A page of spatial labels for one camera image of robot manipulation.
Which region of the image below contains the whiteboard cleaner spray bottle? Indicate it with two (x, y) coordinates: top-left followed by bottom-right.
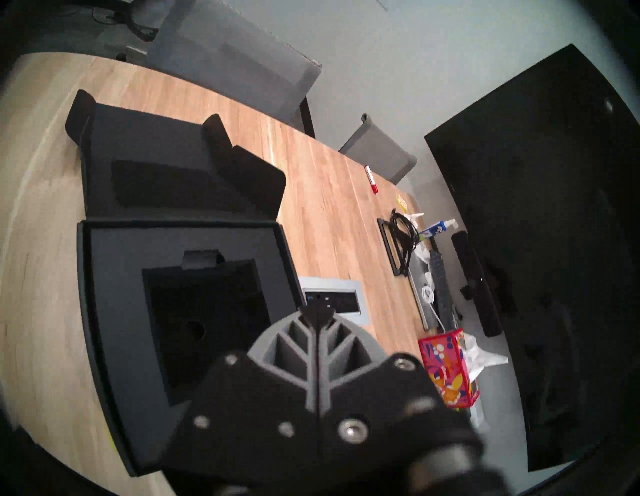
(419, 218), (459, 240)

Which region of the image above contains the silver laptop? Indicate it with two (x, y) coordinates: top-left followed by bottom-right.
(407, 250), (442, 332)

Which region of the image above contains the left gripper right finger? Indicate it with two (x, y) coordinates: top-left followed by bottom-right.
(316, 307), (483, 496)

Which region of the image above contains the red floral tissue box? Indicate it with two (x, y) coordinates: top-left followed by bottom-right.
(418, 328), (481, 409)

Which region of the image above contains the gray mesh office chair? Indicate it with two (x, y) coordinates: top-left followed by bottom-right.
(145, 0), (322, 138)

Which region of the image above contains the gray plain-back office chair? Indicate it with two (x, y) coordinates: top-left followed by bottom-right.
(340, 114), (418, 185)

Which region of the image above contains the large black wall screen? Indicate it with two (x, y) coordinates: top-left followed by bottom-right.
(424, 44), (640, 473)

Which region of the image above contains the coiled black cable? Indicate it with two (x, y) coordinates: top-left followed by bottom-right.
(389, 210), (420, 266)

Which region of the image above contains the white tissue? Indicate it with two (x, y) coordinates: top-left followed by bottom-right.
(462, 334), (509, 381)

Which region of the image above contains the black cardboard box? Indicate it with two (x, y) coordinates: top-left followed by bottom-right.
(65, 89), (307, 478)

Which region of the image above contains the black video conference bar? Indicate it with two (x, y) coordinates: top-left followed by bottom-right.
(451, 230), (503, 338)

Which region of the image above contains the black laptop stand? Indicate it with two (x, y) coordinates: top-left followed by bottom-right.
(377, 217), (412, 277)

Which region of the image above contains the silver table power panel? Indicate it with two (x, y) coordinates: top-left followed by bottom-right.
(298, 276), (371, 326)

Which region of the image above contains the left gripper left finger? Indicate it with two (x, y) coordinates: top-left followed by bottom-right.
(160, 307), (321, 496)

